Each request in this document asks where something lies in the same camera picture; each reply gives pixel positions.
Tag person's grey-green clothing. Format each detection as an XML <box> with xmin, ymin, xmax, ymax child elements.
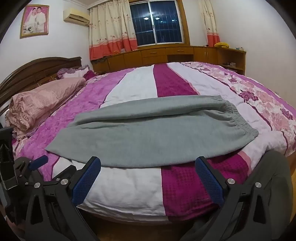
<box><xmin>180</xmin><ymin>149</ymin><xmax>294</xmax><ymax>241</ymax></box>

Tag dark wooden headboard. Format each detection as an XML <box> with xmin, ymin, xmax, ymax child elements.
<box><xmin>0</xmin><ymin>56</ymin><xmax>82</xmax><ymax>109</ymax></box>

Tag narrow floral curtain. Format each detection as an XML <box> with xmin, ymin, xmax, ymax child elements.
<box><xmin>198</xmin><ymin>0</ymin><xmax>221</xmax><ymax>47</ymax></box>

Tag pink checked quilt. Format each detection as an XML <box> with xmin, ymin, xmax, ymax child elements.
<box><xmin>5</xmin><ymin>77</ymin><xmax>86</xmax><ymax>139</ymax></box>

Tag wooden cabinet unit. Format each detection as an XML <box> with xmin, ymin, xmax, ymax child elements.
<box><xmin>91</xmin><ymin>45</ymin><xmax>247</xmax><ymax>76</ymax></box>

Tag purple ruffled pillow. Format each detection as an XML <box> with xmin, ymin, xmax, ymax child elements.
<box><xmin>57</xmin><ymin>65</ymin><xmax>95</xmax><ymax>81</ymax></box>

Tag wide floral curtain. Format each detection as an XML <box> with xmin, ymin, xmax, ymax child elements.
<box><xmin>88</xmin><ymin>0</ymin><xmax>138</xmax><ymax>61</ymax></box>

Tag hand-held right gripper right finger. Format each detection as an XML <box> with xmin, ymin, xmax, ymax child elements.
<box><xmin>180</xmin><ymin>156</ymin><xmax>278</xmax><ymax>241</ymax></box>

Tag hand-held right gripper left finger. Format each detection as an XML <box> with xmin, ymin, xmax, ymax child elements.
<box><xmin>23</xmin><ymin>156</ymin><xmax>101</xmax><ymax>241</ymax></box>

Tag purple floral bedspread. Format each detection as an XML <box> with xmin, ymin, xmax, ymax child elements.
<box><xmin>9</xmin><ymin>61</ymin><xmax>296</xmax><ymax>224</ymax></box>

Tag framed wedding photo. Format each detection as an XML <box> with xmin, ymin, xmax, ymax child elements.
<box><xmin>20</xmin><ymin>5</ymin><xmax>49</xmax><ymax>39</ymax></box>

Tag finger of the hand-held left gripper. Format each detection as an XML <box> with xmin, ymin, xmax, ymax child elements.
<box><xmin>14</xmin><ymin>155</ymin><xmax>49</xmax><ymax>184</ymax></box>

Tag wooden framed window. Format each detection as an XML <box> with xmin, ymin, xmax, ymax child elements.
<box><xmin>129</xmin><ymin>1</ymin><xmax>185</xmax><ymax>46</ymax></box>

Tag wall air conditioner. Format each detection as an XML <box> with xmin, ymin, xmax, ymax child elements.
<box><xmin>63</xmin><ymin>8</ymin><xmax>90</xmax><ymax>26</ymax></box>

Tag grey pants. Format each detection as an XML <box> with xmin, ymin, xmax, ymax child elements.
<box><xmin>44</xmin><ymin>95</ymin><xmax>259</xmax><ymax>168</ymax></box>

